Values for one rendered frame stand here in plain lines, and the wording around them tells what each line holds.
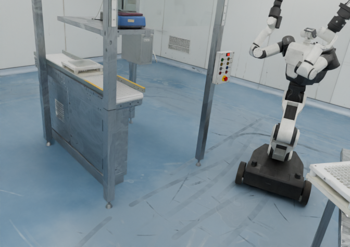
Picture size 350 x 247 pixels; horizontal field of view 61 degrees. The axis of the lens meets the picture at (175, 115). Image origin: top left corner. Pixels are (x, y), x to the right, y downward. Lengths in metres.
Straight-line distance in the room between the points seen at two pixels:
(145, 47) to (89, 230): 1.26
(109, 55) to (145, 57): 0.32
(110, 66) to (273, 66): 3.93
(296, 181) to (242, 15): 3.60
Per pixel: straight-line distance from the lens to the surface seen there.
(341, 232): 1.21
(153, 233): 2.14
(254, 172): 2.57
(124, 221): 2.21
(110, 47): 1.77
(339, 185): 1.31
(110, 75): 1.81
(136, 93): 2.09
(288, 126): 2.42
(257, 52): 2.57
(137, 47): 1.99
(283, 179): 2.58
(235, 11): 5.62
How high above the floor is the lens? 1.51
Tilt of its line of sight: 23 degrees down
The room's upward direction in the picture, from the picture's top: 6 degrees clockwise
